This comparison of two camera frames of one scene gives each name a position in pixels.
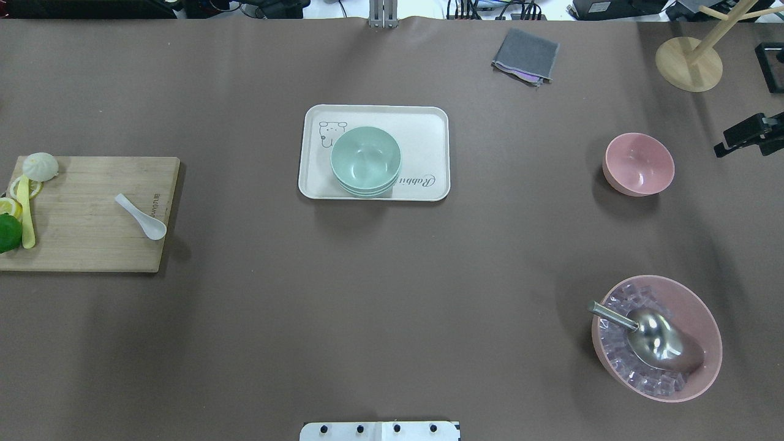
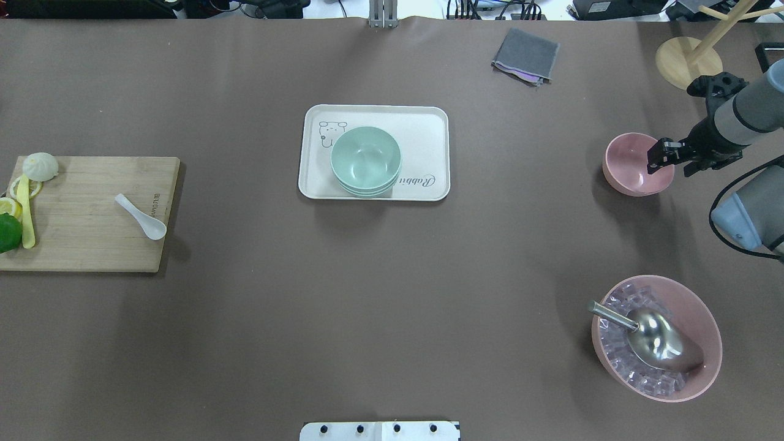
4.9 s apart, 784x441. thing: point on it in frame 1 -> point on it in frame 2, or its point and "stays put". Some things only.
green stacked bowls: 365,162 stays put
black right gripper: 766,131 -> 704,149
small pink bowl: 637,165 stays put
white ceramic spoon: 154,228 stays put
